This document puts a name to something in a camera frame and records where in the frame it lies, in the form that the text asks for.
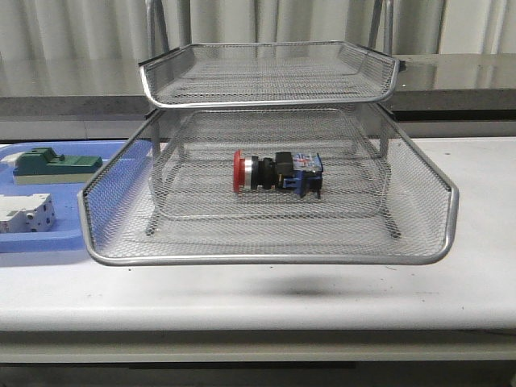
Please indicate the grey stone counter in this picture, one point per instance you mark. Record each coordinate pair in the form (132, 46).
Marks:
(432, 87)

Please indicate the small white plastic component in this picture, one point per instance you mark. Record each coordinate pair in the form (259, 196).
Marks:
(10, 161)

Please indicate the green terminal block component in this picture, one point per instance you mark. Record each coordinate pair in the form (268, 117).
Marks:
(45, 166)

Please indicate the white circuit breaker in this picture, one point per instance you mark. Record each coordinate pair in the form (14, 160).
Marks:
(27, 213)

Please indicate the red emergency stop button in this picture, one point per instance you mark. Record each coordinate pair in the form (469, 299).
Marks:
(298, 172)

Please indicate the blue plastic tray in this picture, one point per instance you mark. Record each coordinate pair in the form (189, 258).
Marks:
(65, 233)

